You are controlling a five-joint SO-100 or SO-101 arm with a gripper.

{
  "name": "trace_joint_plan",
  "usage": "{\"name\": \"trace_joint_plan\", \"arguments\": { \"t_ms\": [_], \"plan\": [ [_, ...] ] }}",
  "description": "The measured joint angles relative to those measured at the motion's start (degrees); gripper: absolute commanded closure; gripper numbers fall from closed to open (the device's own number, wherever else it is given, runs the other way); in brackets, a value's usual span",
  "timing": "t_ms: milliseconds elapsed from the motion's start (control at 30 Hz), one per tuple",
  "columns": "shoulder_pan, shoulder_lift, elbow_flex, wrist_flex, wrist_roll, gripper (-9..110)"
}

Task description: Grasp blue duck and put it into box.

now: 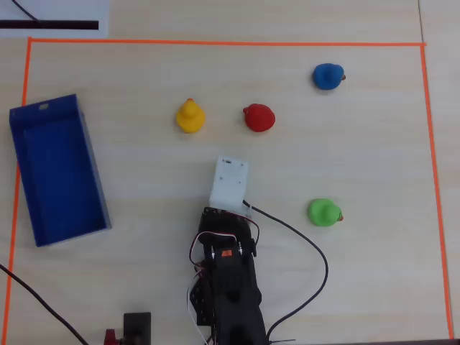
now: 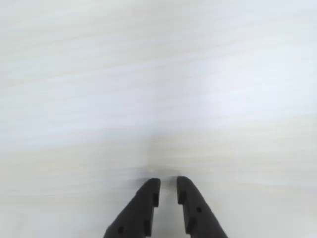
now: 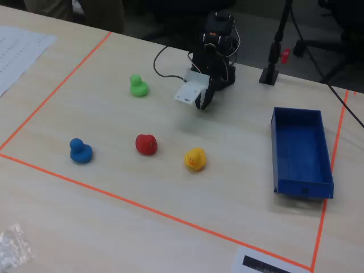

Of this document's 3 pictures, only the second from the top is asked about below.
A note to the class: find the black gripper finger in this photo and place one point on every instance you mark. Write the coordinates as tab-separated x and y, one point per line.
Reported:
198	213
138	210

